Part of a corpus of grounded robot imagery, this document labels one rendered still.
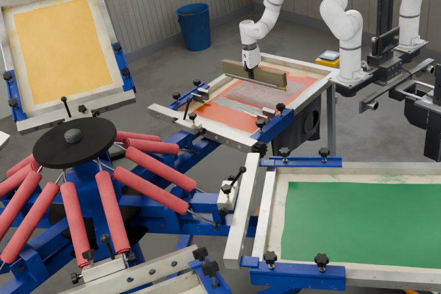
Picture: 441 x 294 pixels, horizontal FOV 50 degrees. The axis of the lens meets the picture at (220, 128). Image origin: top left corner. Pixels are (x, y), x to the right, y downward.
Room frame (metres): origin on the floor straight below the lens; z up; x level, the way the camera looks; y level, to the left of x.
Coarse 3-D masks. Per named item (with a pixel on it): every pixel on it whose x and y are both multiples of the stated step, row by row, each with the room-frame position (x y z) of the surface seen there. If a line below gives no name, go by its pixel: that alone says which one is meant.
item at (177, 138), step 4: (180, 132) 1.86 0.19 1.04; (184, 132) 1.86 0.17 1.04; (172, 136) 1.84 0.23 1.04; (176, 136) 1.83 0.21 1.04; (180, 136) 1.83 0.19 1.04; (184, 136) 1.82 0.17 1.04; (188, 136) 1.83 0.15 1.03; (192, 136) 1.85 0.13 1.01; (196, 136) 1.87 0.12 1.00; (168, 140) 1.81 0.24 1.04; (172, 140) 1.81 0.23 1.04; (176, 140) 1.80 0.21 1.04; (180, 140) 1.80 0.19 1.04; (184, 140) 1.81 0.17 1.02; (192, 140) 1.85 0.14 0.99; (180, 144) 1.80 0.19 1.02; (184, 144) 1.81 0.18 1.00; (180, 148) 1.79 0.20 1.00
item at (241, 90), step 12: (240, 84) 2.39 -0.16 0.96; (252, 84) 2.37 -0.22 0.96; (216, 96) 2.30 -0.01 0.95; (228, 96) 2.27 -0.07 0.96; (240, 96) 2.25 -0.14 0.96; (252, 96) 2.23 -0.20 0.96; (204, 108) 2.19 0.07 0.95; (216, 108) 2.17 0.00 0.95; (228, 108) 2.15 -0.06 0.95; (216, 120) 2.05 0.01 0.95
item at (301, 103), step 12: (264, 60) 2.63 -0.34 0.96; (276, 60) 2.56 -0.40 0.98; (288, 60) 2.51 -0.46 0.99; (324, 72) 2.33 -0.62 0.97; (336, 72) 2.27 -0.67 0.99; (216, 84) 2.39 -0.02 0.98; (324, 84) 2.17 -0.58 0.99; (312, 96) 2.09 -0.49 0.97; (180, 108) 2.19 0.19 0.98; (300, 108) 2.01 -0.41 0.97; (204, 120) 2.01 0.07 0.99
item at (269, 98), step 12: (288, 72) 2.43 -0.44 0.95; (288, 84) 2.30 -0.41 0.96; (300, 84) 2.27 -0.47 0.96; (312, 84) 2.25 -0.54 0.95; (264, 96) 2.20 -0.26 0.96; (276, 96) 2.18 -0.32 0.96; (288, 96) 2.16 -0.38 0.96; (228, 120) 2.03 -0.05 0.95; (240, 120) 2.01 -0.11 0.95; (252, 120) 1.99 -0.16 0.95; (252, 132) 1.89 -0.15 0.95
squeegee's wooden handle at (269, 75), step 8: (224, 64) 2.34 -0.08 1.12; (232, 64) 2.30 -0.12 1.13; (240, 64) 2.27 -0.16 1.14; (224, 72) 2.35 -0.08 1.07; (232, 72) 2.31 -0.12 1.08; (240, 72) 2.26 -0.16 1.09; (256, 72) 2.19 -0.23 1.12; (264, 72) 2.14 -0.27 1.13; (272, 72) 2.11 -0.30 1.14; (280, 72) 2.09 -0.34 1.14; (264, 80) 2.15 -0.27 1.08; (272, 80) 2.11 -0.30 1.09; (280, 80) 2.08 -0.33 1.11
